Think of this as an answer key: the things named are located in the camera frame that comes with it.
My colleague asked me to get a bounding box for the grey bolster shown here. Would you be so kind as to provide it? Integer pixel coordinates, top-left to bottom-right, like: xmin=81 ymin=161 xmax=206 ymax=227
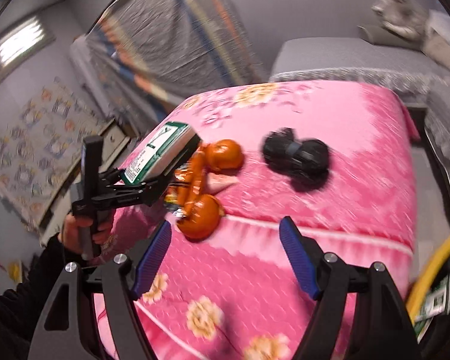
xmin=357 ymin=24 xmax=422 ymax=47

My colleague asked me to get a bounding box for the cartoon printed cloth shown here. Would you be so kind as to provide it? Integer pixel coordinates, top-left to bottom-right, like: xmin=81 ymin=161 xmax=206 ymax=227
xmin=0 ymin=79 xmax=109 ymax=226

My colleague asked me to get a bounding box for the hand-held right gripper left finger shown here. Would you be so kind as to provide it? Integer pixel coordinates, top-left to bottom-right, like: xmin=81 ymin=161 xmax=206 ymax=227
xmin=28 ymin=220 xmax=172 ymax=360

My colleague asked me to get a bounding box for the grey hanging cloth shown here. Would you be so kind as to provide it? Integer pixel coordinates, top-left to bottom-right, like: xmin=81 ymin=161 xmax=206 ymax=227
xmin=69 ymin=34 xmax=136 ymax=121

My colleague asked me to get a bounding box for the orange snack wrapper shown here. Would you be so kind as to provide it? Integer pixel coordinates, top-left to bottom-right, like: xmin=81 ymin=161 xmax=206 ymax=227
xmin=167 ymin=139 xmax=245 ymax=241

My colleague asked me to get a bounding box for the black plastic bag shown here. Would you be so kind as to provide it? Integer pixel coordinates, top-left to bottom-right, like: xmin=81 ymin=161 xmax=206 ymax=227
xmin=262 ymin=127 xmax=330 ymax=192

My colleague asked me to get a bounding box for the wrapped tiger plush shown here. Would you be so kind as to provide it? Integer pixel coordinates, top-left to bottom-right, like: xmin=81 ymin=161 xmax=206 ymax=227
xmin=371 ymin=0 xmax=430 ymax=42

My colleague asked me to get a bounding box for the grey cushion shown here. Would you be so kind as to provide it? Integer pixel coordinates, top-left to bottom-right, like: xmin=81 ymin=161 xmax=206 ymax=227
xmin=422 ymin=34 xmax=450 ymax=72

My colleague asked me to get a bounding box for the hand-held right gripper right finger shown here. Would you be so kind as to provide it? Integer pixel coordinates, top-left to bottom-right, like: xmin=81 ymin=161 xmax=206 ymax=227
xmin=279 ymin=217 xmax=422 ymax=360

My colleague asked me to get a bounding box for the person's left hand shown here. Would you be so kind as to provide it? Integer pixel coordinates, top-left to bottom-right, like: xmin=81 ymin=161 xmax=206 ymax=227
xmin=58 ymin=214 xmax=115 ymax=256

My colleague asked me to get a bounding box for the green milk carton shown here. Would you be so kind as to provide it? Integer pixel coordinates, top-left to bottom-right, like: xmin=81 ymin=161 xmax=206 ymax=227
xmin=121 ymin=121 xmax=197 ymax=185
xmin=414 ymin=273 xmax=450 ymax=344

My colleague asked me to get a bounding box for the pink floral blanket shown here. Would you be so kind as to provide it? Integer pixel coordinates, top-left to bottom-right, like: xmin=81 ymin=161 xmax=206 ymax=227
xmin=94 ymin=82 xmax=421 ymax=360

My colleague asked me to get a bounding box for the yellow rimmed bin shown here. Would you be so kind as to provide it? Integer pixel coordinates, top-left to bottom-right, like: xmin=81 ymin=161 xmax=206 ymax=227
xmin=405 ymin=225 xmax=450 ymax=346

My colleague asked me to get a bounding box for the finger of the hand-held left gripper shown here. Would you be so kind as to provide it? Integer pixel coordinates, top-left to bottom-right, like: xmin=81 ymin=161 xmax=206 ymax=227
xmin=112 ymin=135 xmax=204 ymax=208
xmin=103 ymin=168 xmax=127 ymax=190

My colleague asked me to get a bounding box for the person's left forearm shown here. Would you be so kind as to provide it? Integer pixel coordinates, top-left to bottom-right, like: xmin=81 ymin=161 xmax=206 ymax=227
xmin=0 ymin=232 xmax=85 ymax=360

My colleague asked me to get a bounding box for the striped cloth covered wardrobe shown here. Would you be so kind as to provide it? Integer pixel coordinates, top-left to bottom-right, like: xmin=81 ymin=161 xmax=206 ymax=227
xmin=94 ymin=0 xmax=267 ymax=121

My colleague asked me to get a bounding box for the window blind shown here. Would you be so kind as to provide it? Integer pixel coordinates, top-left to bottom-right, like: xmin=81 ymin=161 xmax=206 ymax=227
xmin=0 ymin=15 xmax=57 ymax=85

